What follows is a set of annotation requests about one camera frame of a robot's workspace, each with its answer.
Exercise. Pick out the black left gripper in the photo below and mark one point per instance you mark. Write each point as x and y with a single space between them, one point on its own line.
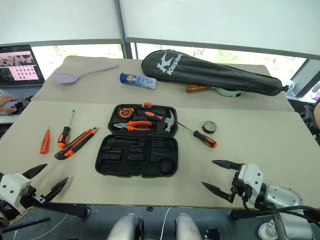
32 198

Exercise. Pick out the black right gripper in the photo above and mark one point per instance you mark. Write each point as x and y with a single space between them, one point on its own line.
239 188

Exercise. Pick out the orange voltage tester pen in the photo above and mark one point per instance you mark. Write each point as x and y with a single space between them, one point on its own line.
45 143

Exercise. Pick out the orange black screwdriver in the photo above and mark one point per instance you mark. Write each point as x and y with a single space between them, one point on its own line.
64 136
206 140

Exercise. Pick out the orange black utility knife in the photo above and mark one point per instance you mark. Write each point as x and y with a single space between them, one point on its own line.
75 146

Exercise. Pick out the black electrical tape roll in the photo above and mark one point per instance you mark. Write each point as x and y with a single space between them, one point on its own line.
209 127

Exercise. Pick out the black smartphone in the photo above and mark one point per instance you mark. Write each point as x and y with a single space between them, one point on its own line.
21 105

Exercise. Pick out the black tool case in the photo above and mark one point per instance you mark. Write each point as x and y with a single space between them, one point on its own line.
140 160

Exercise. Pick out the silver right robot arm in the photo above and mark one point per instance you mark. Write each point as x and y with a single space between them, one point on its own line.
282 197

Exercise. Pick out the bystander bare forearm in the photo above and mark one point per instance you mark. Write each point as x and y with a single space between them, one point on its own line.
317 107

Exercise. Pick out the orange-red rectangular block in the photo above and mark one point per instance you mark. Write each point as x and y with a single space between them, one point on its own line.
147 104

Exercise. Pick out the bystander bare hand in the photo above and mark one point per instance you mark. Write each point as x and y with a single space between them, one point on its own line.
6 102

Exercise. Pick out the silver rounded robot leg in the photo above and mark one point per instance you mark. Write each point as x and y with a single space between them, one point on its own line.
125 227
187 227

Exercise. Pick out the orange black claw hammer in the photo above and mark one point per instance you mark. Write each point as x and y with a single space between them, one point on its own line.
152 115

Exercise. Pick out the orange black pliers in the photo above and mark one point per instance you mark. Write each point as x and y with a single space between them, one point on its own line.
137 125

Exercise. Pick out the black office chair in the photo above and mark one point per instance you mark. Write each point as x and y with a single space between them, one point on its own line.
310 122

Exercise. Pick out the purple silicone spatula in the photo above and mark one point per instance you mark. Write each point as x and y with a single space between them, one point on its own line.
66 78

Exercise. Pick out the orange black tape measure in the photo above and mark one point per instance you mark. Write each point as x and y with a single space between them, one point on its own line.
126 112

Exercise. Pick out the black Kason racket bag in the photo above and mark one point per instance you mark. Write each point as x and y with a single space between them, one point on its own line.
200 72

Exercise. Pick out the grey laptop computer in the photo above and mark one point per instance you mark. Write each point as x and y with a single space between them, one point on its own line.
17 67

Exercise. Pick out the blue printed cylindrical can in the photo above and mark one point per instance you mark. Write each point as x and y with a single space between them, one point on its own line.
138 81

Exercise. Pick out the white roller blind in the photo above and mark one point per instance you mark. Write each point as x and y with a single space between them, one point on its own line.
225 20
57 17

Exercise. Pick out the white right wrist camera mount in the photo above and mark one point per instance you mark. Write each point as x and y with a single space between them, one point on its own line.
252 175

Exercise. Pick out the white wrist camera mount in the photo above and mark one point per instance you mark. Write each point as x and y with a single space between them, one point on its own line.
252 175
12 185

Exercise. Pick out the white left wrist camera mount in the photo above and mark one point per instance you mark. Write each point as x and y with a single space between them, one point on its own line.
12 185

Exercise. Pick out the black table frame bar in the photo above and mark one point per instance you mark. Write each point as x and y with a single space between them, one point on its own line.
65 209

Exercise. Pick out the grey window frame post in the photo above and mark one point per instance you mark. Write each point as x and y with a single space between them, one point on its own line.
125 30

